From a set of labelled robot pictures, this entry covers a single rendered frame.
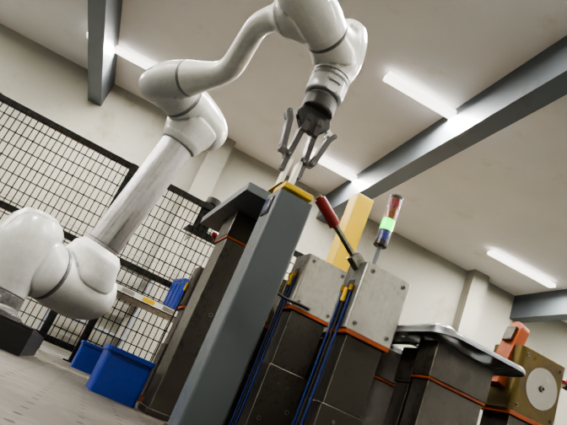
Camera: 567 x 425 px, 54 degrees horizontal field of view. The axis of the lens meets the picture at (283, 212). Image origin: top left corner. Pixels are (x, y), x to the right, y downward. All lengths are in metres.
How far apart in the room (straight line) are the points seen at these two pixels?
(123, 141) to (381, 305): 7.75
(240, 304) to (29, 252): 0.71
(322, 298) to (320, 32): 0.56
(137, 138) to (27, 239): 7.12
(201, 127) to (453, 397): 1.07
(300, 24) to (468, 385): 0.77
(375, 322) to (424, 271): 8.68
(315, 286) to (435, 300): 8.51
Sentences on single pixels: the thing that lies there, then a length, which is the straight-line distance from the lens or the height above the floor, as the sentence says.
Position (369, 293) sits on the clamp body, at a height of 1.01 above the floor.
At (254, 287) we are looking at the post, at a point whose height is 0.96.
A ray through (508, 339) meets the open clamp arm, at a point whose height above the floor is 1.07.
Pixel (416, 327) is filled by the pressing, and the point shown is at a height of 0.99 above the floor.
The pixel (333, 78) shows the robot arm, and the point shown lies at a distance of 1.28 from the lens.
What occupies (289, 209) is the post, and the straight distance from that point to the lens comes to 1.00.
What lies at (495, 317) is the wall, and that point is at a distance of 10.32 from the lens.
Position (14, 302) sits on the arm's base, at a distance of 1.52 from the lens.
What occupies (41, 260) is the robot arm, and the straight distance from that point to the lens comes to 1.53.
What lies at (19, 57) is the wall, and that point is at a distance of 9.06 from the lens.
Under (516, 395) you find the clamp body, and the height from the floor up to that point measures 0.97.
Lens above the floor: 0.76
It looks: 20 degrees up
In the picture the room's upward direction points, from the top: 23 degrees clockwise
